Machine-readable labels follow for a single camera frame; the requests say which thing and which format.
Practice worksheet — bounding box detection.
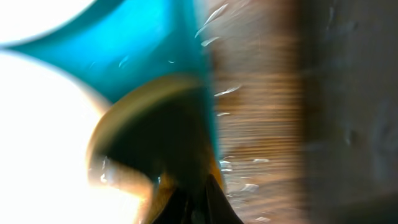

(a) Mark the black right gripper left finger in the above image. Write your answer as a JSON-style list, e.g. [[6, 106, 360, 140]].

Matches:
[[152, 189, 194, 224]]

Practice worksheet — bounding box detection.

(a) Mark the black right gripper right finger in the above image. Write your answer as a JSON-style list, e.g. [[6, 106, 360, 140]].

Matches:
[[204, 174, 244, 224]]

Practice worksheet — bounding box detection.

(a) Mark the yellow-green sponge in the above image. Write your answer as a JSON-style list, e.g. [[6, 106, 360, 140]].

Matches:
[[87, 74, 223, 223]]

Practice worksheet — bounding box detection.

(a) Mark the white plate with red stain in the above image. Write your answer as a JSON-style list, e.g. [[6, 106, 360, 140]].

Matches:
[[1, 50, 145, 224]]

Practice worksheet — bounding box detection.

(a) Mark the teal plastic tray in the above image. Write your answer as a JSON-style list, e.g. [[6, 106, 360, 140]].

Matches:
[[6, 0, 218, 162]]

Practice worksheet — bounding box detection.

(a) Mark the black water tray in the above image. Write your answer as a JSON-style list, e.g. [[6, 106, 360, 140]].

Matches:
[[300, 0, 397, 223]]

